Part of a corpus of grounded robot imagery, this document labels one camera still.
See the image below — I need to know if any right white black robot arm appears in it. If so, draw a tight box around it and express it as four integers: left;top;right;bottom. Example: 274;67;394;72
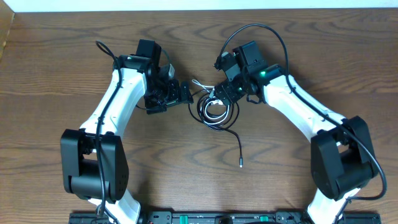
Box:
213;41;384;223

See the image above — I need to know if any black usb cable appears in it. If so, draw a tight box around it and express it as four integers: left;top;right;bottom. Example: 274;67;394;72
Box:
187;89;244;168

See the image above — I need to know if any white usb cable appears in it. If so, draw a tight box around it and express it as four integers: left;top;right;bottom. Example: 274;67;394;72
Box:
191;78;231;126

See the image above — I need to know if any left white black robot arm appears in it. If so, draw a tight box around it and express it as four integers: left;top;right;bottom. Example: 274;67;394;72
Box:
60;39;193;223

